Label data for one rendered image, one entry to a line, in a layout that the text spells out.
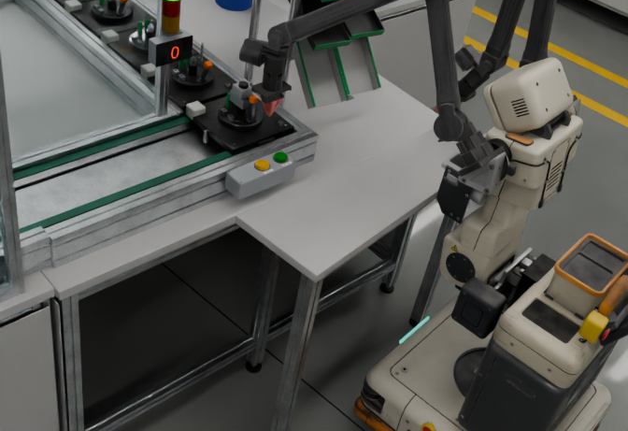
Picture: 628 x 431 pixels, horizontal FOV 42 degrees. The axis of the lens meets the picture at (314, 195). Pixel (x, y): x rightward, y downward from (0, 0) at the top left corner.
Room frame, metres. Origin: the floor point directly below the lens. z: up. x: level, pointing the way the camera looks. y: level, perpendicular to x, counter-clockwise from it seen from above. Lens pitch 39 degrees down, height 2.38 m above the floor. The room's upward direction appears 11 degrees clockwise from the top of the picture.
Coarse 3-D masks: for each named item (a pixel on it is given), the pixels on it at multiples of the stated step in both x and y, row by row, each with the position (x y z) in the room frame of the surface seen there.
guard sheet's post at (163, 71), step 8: (160, 16) 2.02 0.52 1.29; (160, 24) 2.01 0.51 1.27; (160, 32) 2.01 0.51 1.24; (168, 64) 2.02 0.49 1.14; (160, 72) 2.01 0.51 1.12; (168, 72) 2.02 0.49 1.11; (160, 80) 2.00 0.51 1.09; (168, 80) 2.03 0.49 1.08; (160, 88) 2.00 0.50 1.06; (160, 96) 2.01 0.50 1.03; (160, 104) 2.01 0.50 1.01; (160, 112) 2.01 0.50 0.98
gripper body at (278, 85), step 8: (264, 72) 1.97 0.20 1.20; (264, 80) 1.97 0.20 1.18; (272, 80) 1.96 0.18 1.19; (280, 80) 1.98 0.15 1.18; (256, 88) 1.97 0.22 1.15; (264, 88) 1.97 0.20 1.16; (272, 88) 1.96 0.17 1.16; (280, 88) 1.98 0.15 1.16; (288, 88) 2.00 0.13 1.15; (264, 96) 1.93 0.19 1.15
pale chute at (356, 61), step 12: (336, 48) 2.34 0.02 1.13; (348, 48) 2.40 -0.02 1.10; (360, 48) 2.43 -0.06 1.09; (348, 60) 2.37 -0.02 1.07; (360, 60) 2.40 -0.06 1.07; (372, 60) 2.38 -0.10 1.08; (348, 72) 2.34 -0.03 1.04; (360, 72) 2.37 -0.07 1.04; (372, 72) 2.37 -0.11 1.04; (348, 84) 2.32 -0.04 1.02; (360, 84) 2.34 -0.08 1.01; (372, 84) 2.36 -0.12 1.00
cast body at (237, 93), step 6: (234, 84) 2.07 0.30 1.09; (240, 84) 2.06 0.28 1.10; (246, 84) 2.06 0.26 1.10; (234, 90) 2.06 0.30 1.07; (240, 90) 2.05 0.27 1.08; (246, 90) 2.05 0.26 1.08; (234, 96) 2.06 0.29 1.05; (240, 96) 2.04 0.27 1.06; (246, 96) 2.05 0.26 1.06; (234, 102) 2.06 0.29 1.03; (240, 102) 2.04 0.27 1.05; (246, 102) 2.04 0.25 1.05
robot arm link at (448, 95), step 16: (432, 0) 1.96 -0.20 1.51; (448, 0) 1.97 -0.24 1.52; (432, 16) 1.95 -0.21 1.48; (448, 16) 1.94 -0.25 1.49; (432, 32) 1.93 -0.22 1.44; (448, 32) 1.92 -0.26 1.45; (432, 48) 1.91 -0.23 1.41; (448, 48) 1.90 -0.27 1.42; (448, 64) 1.89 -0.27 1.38; (448, 80) 1.87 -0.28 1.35; (448, 96) 1.85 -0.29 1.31; (448, 112) 1.81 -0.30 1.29; (448, 128) 1.79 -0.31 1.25
